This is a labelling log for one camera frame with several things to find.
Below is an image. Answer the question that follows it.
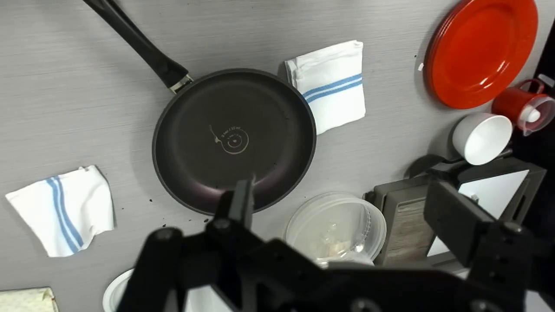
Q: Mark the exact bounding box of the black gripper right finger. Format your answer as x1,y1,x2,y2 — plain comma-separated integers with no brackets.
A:
423,179,555,312

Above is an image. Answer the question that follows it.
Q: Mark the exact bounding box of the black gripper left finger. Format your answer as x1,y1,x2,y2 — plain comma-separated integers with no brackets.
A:
118,179,326,312

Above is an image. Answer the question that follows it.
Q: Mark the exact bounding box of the white towel with blue stripes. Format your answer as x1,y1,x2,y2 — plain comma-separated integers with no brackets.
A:
5,164,118,261
277,39,369,138

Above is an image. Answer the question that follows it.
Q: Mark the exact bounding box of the black frying pan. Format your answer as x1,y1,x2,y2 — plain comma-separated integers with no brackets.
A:
83,0,319,217

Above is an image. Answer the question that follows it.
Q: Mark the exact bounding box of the grey rectangular box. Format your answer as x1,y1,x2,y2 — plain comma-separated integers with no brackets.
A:
364,178,437,268

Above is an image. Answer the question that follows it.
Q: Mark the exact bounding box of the white ceramic cup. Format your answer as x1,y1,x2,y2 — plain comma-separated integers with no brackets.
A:
449,112,515,169

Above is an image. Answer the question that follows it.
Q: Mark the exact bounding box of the clear plastic container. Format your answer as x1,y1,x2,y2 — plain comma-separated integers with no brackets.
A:
282,191,388,268

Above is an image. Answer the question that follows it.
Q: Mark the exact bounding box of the red plastic cup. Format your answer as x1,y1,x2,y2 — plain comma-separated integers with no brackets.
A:
490,75,555,138

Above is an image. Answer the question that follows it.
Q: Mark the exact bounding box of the pale yellow sponge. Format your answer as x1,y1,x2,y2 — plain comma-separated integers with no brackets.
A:
0,287,59,312

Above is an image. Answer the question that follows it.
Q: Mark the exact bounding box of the red plate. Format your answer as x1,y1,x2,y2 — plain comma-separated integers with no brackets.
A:
423,0,541,112

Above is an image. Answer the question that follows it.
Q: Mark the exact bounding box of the black frame with white panel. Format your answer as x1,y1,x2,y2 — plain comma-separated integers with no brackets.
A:
404,155,548,259

